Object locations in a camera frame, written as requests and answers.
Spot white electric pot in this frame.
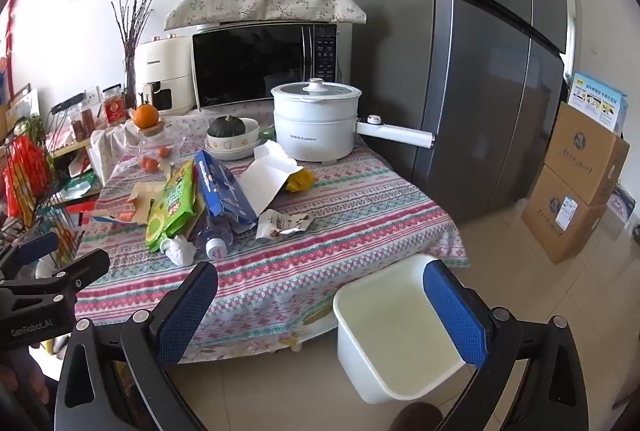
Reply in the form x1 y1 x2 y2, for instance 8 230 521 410
271 78 435 162

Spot white torn paper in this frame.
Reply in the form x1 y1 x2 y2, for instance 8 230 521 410
239 141 303 218

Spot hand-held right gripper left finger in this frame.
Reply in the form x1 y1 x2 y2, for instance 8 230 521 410
55 261 219 431

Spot red wall decoration strip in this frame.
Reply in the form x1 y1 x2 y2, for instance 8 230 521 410
0 0 18 106

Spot vase with dry twigs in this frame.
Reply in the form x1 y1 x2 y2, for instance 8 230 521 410
111 0 166 110

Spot white red wrapper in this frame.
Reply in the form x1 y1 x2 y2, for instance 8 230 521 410
256 208 315 243

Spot green snack packet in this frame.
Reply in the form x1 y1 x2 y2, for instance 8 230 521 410
145 159 201 253

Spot red label jar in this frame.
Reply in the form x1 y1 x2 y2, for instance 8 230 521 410
101 86 126 126

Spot green squash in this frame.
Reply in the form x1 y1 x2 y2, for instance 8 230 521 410
207 115 246 139

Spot black microwave oven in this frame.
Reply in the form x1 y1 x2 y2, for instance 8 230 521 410
191 22 341 112

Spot clear plastic bag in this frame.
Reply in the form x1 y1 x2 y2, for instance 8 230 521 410
87 128 132 186

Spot black wire rack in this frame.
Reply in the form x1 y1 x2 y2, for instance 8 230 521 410
0 93 101 272

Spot white blue packet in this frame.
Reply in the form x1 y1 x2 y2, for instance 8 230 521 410
607 186 637 224

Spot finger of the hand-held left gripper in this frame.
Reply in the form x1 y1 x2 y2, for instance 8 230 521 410
0 231 60 272
51 249 111 297

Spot jar of red strips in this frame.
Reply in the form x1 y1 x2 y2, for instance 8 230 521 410
70 108 96 142

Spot dark brown round object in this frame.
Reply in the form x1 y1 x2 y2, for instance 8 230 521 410
390 402 443 431

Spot grey refrigerator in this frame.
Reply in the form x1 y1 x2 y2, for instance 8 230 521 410
352 0 573 224

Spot blue cardboard box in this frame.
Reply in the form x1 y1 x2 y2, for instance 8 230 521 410
194 150 258 234

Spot patterned tablecloth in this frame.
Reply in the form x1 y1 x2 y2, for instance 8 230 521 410
75 111 471 364

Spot clear plastic bottle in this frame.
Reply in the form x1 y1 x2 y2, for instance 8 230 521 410
195 211 235 260

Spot yellow packet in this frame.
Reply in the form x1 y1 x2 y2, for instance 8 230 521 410
285 167 316 194

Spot white plate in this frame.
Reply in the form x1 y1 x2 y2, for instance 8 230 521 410
205 138 264 162

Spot glass pot lid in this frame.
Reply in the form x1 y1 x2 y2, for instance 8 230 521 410
272 78 362 100

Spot red packets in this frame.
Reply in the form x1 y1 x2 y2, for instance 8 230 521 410
2 136 51 227

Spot blue white box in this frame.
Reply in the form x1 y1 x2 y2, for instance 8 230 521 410
567 72 629 134

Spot crumpled white tissue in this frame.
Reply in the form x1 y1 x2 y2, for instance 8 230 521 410
161 235 197 267

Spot cream air fryer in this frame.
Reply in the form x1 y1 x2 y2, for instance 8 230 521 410
135 34 197 116

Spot orange fruit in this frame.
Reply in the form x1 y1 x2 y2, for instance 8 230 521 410
131 103 160 130

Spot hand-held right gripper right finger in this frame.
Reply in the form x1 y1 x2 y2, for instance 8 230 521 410
422 259 591 431

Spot white plastic bin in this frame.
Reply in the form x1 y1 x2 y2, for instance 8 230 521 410
333 254 468 404

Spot floral cloth cover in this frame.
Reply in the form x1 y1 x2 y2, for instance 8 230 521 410
164 0 367 32

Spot brown cardboard piece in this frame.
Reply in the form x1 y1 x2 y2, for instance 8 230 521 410
95 181 166 226

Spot white ceramic bowl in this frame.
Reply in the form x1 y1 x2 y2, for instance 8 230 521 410
206 118 261 152

